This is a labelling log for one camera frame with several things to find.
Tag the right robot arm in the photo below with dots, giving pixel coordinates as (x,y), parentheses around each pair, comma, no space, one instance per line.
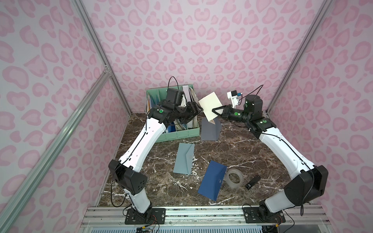
(308,181)

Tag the aluminium front rail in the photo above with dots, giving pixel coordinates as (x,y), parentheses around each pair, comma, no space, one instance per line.
(213,215)

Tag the stack of loose papers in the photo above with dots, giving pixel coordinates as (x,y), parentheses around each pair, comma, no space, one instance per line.
(193,95)

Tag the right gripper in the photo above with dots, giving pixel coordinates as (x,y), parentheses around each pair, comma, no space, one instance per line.
(224,110)

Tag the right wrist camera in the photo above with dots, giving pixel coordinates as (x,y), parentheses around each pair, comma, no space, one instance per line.
(234,97)

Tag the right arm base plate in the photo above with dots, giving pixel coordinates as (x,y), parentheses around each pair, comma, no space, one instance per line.
(259,215)

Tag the green file organizer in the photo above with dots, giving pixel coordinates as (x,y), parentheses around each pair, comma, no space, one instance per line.
(175,130)

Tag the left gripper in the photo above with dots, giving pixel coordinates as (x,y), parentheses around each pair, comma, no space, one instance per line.
(189,109)

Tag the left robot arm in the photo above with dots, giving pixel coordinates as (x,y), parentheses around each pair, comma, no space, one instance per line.
(126,170)

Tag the light teal envelope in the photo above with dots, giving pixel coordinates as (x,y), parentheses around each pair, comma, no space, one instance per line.
(184,159)

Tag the dark blue envelope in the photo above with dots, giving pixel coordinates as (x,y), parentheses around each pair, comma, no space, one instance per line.
(212,181)

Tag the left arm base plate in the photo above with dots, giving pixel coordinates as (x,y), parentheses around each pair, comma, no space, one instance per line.
(156,215)

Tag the cream letter paper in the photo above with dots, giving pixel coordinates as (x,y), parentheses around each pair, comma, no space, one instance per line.
(208,103)

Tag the small black clip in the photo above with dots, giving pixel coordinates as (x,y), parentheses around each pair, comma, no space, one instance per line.
(252,182)

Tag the grey envelope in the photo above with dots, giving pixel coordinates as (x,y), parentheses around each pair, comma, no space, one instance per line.
(210,131)

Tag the clear tape roll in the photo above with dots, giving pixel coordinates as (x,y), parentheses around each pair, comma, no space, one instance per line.
(234,178)

